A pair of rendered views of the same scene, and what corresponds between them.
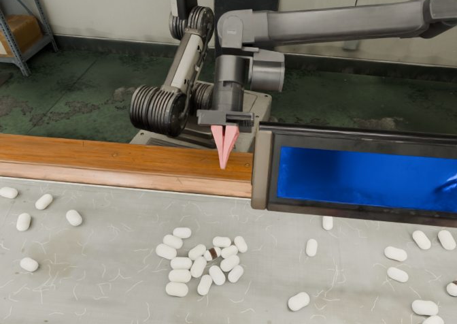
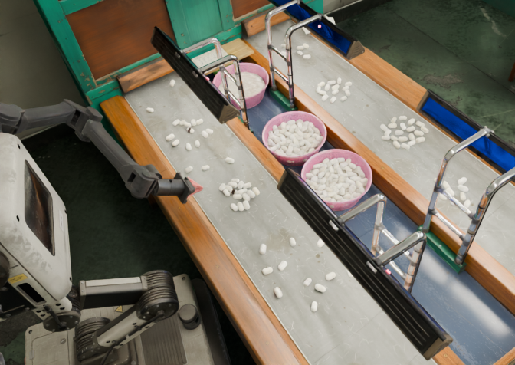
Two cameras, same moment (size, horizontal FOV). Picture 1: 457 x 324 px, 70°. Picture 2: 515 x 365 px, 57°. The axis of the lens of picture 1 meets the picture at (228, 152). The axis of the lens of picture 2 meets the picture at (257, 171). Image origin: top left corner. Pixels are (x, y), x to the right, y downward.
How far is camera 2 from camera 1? 1.60 m
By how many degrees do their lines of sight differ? 73
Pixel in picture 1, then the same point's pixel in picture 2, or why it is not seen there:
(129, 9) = not seen: outside the picture
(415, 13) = (97, 123)
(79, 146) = (226, 289)
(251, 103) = (50, 334)
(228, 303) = (247, 177)
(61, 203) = (260, 266)
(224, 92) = (175, 182)
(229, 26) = (149, 175)
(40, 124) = not seen: outside the picture
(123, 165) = (220, 255)
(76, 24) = not seen: outside the picture
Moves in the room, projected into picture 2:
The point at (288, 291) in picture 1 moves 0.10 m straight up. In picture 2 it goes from (227, 166) to (224, 149)
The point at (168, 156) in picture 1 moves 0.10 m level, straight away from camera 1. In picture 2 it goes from (198, 242) to (179, 263)
